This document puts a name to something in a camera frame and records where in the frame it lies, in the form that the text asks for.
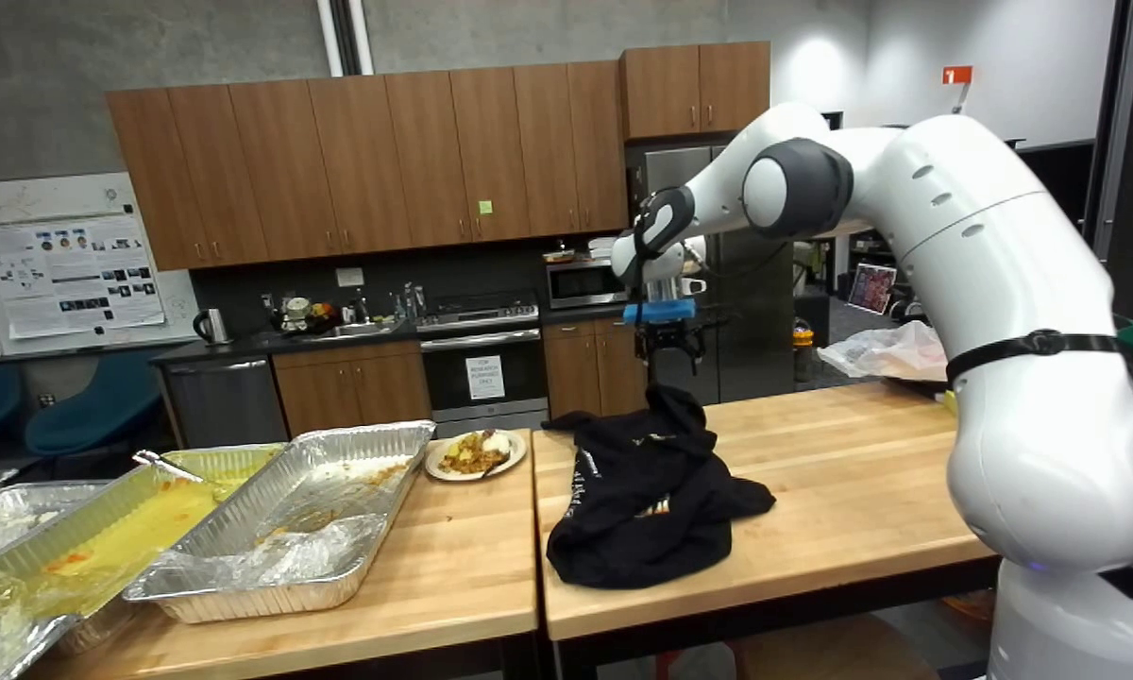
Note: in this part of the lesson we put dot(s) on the wooden upper kitchen cabinets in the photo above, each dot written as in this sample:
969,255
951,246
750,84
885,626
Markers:
382,165

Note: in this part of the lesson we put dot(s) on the whiteboard with diagrams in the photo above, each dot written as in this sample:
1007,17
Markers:
76,271

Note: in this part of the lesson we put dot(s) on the clear plastic bag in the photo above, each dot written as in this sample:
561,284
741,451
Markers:
907,353

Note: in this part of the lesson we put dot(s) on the foil tray with yellow food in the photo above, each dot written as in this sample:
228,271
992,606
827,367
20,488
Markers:
74,570

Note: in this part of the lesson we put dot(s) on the teal chair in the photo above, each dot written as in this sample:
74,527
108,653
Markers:
109,405

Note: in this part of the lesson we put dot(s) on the black graphic t-shirt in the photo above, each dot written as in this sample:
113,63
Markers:
651,499

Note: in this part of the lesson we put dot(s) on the plate of food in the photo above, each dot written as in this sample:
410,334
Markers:
478,456

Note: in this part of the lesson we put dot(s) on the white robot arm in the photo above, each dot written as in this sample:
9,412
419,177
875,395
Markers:
1024,315

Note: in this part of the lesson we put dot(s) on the black gripper blue band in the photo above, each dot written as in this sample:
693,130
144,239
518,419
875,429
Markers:
664,325

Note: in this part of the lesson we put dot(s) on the black built-in oven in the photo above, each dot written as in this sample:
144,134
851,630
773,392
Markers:
486,378

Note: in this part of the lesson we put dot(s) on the microwave oven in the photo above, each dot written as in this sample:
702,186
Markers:
584,284

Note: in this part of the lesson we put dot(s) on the large aluminium foil tray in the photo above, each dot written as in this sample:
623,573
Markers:
298,536

